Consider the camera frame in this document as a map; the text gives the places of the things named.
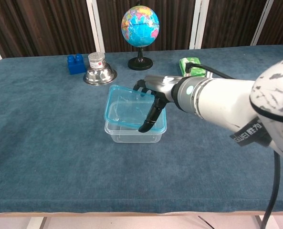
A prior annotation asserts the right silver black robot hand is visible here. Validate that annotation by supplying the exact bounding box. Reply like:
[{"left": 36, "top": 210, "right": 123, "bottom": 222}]
[{"left": 133, "top": 74, "right": 187, "bottom": 133}]

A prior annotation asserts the blue transparent plastic lid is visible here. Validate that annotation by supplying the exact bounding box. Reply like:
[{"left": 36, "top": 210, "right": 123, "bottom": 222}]
[{"left": 104, "top": 84, "right": 168, "bottom": 134}]

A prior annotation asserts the clear plastic food container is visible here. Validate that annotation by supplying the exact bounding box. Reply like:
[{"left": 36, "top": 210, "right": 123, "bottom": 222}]
[{"left": 104, "top": 109, "right": 168, "bottom": 144}]

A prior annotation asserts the green wet wipes pack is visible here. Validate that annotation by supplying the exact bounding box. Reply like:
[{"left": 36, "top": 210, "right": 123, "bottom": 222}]
[{"left": 179, "top": 56, "right": 207, "bottom": 77}]

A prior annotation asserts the upturned stainless steel bowl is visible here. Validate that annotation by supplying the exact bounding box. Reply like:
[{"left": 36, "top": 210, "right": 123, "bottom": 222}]
[{"left": 83, "top": 62, "right": 118, "bottom": 86}]

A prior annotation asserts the small globe on black stand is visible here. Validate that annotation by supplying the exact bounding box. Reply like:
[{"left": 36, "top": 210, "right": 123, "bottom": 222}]
[{"left": 121, "top": 1, "right": 160, "bottom": 71}]

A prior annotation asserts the small round clear jar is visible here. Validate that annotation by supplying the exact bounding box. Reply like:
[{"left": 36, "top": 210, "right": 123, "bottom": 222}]
[{"left": 88, "top": 52, "right": 106, "bottom": 70}]

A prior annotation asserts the blue toy building block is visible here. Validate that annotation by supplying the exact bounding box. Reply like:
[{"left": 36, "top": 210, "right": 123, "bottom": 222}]
[{"left": 67, "top": 53, "right": 87, "bottom": 75}]

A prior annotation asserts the blue felt table cloth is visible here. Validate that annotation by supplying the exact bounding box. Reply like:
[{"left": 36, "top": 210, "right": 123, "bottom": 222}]
[{"left": 0, "top": 44, "right": 283, "bottom": 214}]

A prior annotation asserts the grey metal table leg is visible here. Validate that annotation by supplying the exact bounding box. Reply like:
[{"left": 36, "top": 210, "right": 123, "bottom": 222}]
[
  {"left": 254, "top": 216, "right": 271, "bottom": 229},
  {"left": 26, "top": 216, "right": 48, "bottom": 229}
]

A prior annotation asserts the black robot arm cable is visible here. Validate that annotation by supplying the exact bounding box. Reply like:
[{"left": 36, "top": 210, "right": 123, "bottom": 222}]
[{"left": 184, "top": 61, "right": 282, "bottom": 229}]

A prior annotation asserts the black velcro cable strap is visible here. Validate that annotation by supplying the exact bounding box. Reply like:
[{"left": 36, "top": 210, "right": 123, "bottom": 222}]
[{"left": 229, "top": 118, "right": 272, "bottom": 148}]

